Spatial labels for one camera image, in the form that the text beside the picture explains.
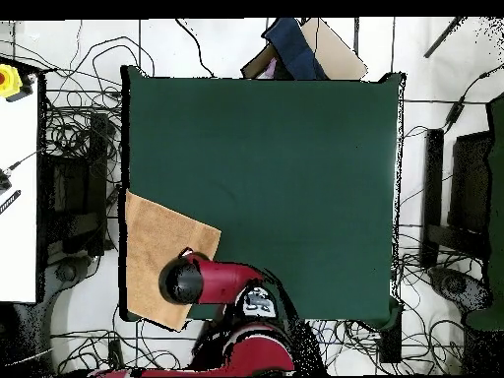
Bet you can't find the orange towel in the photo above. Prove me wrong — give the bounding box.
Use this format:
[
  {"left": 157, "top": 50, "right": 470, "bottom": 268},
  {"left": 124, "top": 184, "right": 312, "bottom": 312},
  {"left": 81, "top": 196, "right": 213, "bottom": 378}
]
[{"left": 124, "top": 189, "right": 222, "bottom": 333}]

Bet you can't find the black computer case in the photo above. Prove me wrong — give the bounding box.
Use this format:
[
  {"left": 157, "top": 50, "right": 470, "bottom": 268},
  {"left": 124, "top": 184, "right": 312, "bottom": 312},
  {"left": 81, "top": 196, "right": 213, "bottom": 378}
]
[{"left": 42, "top": 111, "right": 111, "bottom": 257}]

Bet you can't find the dark green table cloth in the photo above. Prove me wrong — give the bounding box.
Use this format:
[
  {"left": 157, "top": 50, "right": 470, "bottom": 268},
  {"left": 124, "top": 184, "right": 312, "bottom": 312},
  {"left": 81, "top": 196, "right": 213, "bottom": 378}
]
[{"left": 120, "top": 64, "right": 407, "bottom": 330}]

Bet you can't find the white desk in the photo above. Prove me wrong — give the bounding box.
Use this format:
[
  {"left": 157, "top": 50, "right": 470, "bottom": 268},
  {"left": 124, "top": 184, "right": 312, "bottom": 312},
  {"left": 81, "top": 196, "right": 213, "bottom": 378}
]
[{"left": 0, "top": 74, "right": 40, "bottom": 303}]

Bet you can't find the black striped strip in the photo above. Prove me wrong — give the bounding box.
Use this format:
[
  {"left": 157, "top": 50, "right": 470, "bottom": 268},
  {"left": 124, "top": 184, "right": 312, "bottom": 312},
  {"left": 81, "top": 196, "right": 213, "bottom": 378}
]
[{"left": 0, "top": 189, "right": 22, "bottom": 216}]

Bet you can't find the black table leg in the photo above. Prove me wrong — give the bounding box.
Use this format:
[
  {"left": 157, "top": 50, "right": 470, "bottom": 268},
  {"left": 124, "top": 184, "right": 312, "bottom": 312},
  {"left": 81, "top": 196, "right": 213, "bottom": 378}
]
[{"left": 378, "top": 302, "right": 404, "bottom": 364}]

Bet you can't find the blue cloth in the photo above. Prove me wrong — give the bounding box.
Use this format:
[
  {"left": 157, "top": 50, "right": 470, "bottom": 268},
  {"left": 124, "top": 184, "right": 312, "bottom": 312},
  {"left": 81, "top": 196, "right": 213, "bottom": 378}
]
[{"left": 262, "top": 17, "right": 328, "bottom": 81}]

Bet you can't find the cardboard box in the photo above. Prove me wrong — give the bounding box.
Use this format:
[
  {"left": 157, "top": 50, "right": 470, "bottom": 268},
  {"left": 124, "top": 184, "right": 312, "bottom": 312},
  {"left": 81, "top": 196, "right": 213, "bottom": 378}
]
[{"left": 240, "top": 17, "right": 369, "bottom": 81}]

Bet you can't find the yellow emergency stop button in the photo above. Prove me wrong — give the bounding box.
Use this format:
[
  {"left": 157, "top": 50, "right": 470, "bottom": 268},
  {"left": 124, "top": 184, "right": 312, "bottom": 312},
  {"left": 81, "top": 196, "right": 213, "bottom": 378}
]
[{"left": 0, "top": 63, "right": 34, "bottom": 102}]

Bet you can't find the black bar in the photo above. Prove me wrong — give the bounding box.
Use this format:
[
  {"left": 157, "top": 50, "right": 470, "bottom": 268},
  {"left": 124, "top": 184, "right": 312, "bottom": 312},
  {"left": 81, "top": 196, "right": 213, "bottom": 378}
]
[{"left": 419, "top": 128, "right": 445, "bottom": 269}]

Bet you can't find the black box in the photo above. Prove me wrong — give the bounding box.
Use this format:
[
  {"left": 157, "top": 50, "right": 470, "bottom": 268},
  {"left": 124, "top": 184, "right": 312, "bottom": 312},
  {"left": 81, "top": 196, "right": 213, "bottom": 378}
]
[{"left": 448, "top": 131, "right": 495, "bottom": 237}]

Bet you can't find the black rod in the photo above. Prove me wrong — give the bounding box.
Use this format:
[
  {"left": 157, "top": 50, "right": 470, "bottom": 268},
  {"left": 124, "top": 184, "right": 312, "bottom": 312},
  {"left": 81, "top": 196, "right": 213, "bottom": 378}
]
[{"left": 423, "top": 16, "right": 466, "bottom": 59}]

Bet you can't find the black cable tangle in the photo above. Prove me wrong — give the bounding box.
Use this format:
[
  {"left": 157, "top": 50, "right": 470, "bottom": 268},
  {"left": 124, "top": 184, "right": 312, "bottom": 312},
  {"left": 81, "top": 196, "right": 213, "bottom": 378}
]
[
  {"left": 393, "top": 227, "right": 485, "bottom": 375},
  {"left": 42, "top": 34, "right": 156, "bottom": 190}
]

